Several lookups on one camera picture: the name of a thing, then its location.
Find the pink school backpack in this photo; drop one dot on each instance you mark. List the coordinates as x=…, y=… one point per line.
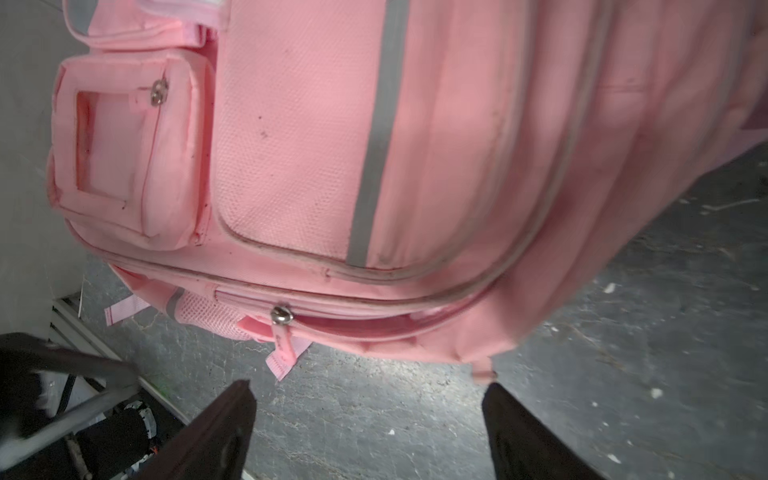
x=410, y=180

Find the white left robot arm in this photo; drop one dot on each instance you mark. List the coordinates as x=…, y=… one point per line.
x=66, y=414

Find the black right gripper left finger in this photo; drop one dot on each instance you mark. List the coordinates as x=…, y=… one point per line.
x=214, y=445

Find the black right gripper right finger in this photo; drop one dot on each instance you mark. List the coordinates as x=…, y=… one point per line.
x=522, y=447

